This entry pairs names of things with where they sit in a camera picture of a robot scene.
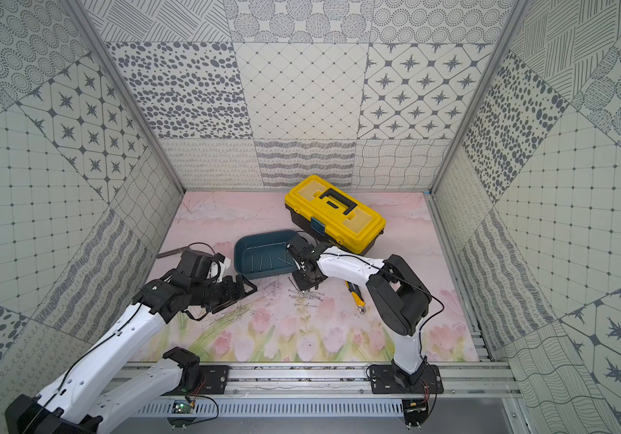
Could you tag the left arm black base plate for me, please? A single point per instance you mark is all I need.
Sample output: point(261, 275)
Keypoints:
point(205, 379)

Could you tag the aluminium mounting rail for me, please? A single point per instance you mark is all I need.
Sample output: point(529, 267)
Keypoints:
point(350, 380)

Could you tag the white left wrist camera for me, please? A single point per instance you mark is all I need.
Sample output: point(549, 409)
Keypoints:
point(219, 269)

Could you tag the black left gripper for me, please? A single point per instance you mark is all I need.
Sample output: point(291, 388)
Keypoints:
point(230, 290)

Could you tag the yellow black toolbox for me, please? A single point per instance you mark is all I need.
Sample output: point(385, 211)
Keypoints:
point(329, 214)

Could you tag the dark metal L-shaped wrench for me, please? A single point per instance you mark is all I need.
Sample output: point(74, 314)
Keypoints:
point(166, 254)

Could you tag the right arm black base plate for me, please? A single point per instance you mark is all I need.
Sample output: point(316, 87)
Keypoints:
point(390, 379)

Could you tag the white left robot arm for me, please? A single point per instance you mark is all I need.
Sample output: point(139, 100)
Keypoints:
point(76, 401)

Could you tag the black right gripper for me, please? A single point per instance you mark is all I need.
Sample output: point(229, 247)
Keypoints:
point(300, 284)

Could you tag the yellow black utility knife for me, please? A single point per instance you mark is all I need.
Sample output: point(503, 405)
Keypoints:
point(357, 297)

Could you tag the white slotted cable duct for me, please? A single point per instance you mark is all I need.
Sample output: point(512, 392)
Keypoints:
point(273, 408)

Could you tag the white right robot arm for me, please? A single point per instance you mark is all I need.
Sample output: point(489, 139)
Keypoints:
point(402, 301)

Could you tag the teal plastic storage box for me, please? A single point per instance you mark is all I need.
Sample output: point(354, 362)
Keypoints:
point(260, 246)

